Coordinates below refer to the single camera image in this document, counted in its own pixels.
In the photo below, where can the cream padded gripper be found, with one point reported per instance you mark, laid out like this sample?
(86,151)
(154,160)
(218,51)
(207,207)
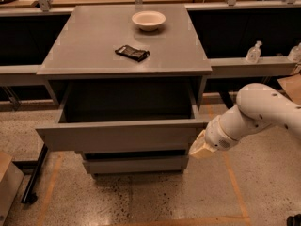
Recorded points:
(218,137)

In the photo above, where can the grey top drawer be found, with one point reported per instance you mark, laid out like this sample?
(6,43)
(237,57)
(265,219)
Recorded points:
(121,136)

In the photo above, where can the grey drawer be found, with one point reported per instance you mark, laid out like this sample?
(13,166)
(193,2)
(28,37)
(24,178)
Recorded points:
(121,136)
(134,165)

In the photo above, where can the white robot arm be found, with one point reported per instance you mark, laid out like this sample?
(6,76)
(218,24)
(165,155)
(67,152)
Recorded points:
(257,108)

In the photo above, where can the grey bottom drawer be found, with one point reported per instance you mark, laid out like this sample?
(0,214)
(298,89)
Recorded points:
(134,165)

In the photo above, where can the grey drawer cabinet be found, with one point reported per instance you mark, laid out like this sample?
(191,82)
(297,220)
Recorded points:
(91,83)

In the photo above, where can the clear sanitizer pump bottle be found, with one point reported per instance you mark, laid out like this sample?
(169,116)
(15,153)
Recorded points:
(254,53)

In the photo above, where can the cardboard piece right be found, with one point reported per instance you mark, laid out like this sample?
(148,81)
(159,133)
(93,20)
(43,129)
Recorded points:
(292,87)

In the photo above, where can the black snack packet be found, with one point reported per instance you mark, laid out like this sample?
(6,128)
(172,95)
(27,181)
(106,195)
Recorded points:
(132,53)

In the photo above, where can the black object bottom right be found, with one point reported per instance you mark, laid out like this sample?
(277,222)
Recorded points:
(294,220)

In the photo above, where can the white bowl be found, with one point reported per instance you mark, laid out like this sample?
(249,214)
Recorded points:
(148,20)

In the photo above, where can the black metal bar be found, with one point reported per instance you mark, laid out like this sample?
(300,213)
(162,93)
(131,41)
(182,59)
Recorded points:
(29,197)

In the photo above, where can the cardboard box left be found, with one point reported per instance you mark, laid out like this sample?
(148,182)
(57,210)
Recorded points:
(10,180)

